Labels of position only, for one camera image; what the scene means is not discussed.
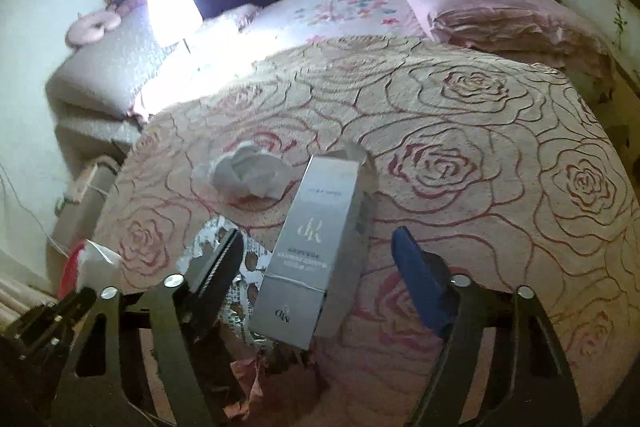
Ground silver blister pack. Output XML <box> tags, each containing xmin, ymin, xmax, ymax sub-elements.
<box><xmin>192</xmin><ymin>214</ymin><xmax>286</xmax><ymax>343</ymax></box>

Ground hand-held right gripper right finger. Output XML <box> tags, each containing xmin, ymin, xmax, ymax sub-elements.
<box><xmin>392</xmin><ymin>227</ymin><xmax>583</xmax><ymax>427</ymax></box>

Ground pink neck pillow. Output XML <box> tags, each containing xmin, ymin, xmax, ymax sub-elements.
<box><xmin>67</xmin><ymin>10</ymin><xmax>123</xmax><ymax>46</ymax></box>

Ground white table lamp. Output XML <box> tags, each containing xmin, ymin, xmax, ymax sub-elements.
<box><xmin>146</xmin><ymin>0</ymin><xmax>203</xmax><ymax>55</ymax></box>

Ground pink plastic basket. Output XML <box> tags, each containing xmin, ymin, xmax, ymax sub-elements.
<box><xmin>55</xmin><ymin>242</ymin><xmax>101</xmax><ymax>303</ymax></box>

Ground pink floral bed sheet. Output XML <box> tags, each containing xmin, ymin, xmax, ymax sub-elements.
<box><xmin>240</xmin><ymin>0</ymin><xmax>431</xmax><ymax>52</ymax></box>

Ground pink paper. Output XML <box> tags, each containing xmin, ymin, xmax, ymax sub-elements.
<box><xmin>227</xmin><ymin>334</ymin><xmax>331</xmax><ymax>427</ymax></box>

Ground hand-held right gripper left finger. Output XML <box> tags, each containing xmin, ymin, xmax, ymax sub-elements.
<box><xmin>62</xmin><ymin>229</ymin><xmax>246</xmax><ymax>427</ymax></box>

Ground grey patterned headboard cushion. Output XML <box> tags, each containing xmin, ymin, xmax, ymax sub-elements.
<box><xmin>45</xmin><ymin>9</ymin><xmax>171</xmax><ymax>122</ymax></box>

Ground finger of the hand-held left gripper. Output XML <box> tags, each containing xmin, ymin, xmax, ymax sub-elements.
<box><xmin>30</xmin><ymin>288</ymin><xmax>98</xmax><ymax>343</ymax></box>

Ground clear plastic bag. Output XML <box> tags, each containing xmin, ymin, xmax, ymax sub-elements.
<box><xmin>75</xmin><ymin>237</ymin><xmax>123</xmax><ymax>298</ymax></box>

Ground grey upholstered nightstand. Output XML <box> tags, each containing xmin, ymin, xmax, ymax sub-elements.
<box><xmin>47</xmin><ymin>157</ymin><xmax>126</xmax><ymax>268</ymax></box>

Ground grey upholstered bed frame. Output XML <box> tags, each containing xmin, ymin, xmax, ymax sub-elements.
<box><xmin>52</xmin><ymin>107</ymin><xmax>143</xmax><ymax>168</ymax></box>

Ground rose pattern blanket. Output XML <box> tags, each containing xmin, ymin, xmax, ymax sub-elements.
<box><xmin>92</xmin><ymin>34</ymin><xmax>640</xmax><ymax>427</ymax></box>

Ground pink folded quilt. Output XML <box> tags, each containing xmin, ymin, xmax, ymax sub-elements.
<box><xmin>378</xmin><ymin>0</ymin><xmax>616</xmax><ymax>102</ymax></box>

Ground white tissue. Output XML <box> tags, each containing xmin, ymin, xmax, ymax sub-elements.
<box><xmin>192</xmin><ymin>142</ymin><xmax>308</xmax><ymax>202</ymax></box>

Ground silver cardboard box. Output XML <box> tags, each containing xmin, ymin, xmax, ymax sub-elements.
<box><xmin>248</xmin><ymin>153</ymin><xmax>378</xmax><ymax>343</ymax></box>

